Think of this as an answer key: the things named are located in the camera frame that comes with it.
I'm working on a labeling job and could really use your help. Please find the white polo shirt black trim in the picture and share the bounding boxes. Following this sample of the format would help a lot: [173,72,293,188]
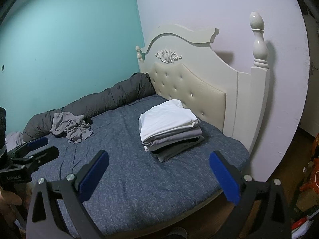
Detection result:
[138,99,199,145]

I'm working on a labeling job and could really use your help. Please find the stack of folded clothes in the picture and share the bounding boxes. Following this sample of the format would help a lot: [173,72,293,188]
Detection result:
[142,124,204,162]

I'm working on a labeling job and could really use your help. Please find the person's left hand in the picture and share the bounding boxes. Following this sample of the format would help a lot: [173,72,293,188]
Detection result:
[0,188,23,227]

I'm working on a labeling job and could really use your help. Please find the light grey blanket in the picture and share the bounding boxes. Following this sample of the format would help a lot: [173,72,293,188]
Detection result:
[5,132,24,151]

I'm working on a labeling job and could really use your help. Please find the grey crumpled garment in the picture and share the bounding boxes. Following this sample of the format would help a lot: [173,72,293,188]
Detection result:
[50,112,94,144]

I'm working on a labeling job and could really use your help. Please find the clutter on floor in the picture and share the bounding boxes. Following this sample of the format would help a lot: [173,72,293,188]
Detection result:
[291,134,318,238]

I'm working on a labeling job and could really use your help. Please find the blue patterned bed sheet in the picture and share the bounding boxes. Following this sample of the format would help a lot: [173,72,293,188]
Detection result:
[32,94,249,236]

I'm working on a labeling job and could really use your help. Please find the dark grey rolled duvet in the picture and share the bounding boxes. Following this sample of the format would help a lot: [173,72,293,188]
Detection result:
[23,72,155,142]

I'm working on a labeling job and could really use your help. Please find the cream tufted headboard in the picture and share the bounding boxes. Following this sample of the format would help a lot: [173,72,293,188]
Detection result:
[135,12,270,151]

